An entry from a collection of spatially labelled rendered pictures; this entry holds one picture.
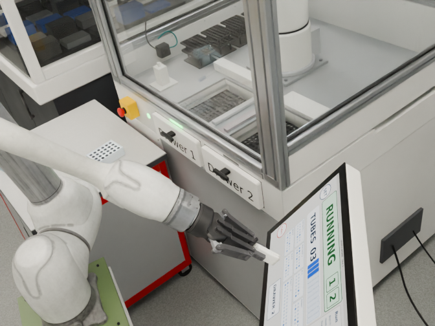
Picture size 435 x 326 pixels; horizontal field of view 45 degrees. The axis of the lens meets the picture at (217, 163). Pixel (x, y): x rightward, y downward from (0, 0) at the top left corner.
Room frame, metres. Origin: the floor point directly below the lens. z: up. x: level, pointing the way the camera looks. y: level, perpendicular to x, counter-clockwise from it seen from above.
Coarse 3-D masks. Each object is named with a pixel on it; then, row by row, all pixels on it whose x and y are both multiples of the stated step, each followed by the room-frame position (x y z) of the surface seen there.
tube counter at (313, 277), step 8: (312, 248) 0.76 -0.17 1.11; (312, 256) 0.74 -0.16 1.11; (312, 264) 0.72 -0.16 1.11; (312, 272) 0.70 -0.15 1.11; (312, 280) 0.68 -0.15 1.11; (312, 288) 0.66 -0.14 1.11; (312, 296) 0.64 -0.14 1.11; (312, 304) 0.62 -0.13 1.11; (312, 312) 0.60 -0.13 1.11; (312, 320) 0.58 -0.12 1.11
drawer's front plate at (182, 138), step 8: (160, 120) 1.67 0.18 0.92; (168, 120) 1.64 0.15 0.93; (160, 128) 1.68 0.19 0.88; (168, 128) 1.62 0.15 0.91; (176, 128) 1.58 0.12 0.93; (160, 136) 1.70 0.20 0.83; (176, 136) 1.58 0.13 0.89; (184, 136) 1.53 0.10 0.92; (192, 136) 1.51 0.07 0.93; (184, 144) 1.54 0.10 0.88; (192, 144) 1.49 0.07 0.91; (200, 144) 1.48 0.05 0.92; (184, 152) 1.55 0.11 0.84; (200, 152) 1.47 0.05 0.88; (192, 160) 1.51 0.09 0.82; (200, 160) 1.47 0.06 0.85
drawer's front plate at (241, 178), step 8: (208, 152) 1.41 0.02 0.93; (208, 160) 1.42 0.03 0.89; (216, 160) 1.37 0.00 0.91; (224, 160) 1.35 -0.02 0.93; (208, 168) 1.42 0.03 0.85; (216, 168) 1.38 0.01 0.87; (232, 168) 1.30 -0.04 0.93; (216, 176) 1.39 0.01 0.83; (232, 176) 1.31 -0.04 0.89; (240, 176) 1.27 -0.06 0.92; (248, 176) 1.25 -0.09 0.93; (232, 184) 1.31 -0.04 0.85; (240, 184) 1.27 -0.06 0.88; (248, 184) 1.24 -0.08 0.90; (256, 184) 1.20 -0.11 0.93; (240, 192) 1.28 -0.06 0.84; (248, 192) 1.24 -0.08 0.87; (256, 192) 1.21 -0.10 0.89; (248, 200) 1.25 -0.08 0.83; (256, 200) 1.21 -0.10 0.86
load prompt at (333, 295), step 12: (336, 192) 0.85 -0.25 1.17; (324, 204) 0.85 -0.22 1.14; (336, 204) 0.81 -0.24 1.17; (324, 216) 0.82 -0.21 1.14; (336, 216) 0.78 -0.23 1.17; (324, 228) 0.78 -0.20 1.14; (336, 228) 0.75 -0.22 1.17; (324, 240) 0.75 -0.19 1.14; (336, 240) 0.72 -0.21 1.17; (324, 252) 0.72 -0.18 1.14; (336, 252) 0.69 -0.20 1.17; (324, 264) 0.69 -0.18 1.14; (336, 264) 0.66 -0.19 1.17; (324, 276) 0.66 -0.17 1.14; (336, 276) 0.63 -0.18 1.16; (324, 288) 0.63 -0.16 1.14; (336, 288) 0.61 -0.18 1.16; (324, 300) 0.60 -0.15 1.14; (336, 300) 0.58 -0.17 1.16; (324, 312) 0.58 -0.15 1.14
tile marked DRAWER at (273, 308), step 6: (276, 282) 0.77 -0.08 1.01; (270, 288) 0.77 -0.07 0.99; (276, 288) 0.75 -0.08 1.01; (270, 294) 0.75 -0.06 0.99; (276, 294) 0.73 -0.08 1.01; (270, 300) 0.73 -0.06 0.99; (276, 300) 0.71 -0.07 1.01; (270, 306) 0.72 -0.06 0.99; (276, 306) 0.70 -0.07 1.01; (270, 312) 0.70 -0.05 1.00; (276, 312) 0.68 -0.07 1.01; (270, 318) 0.68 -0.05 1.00
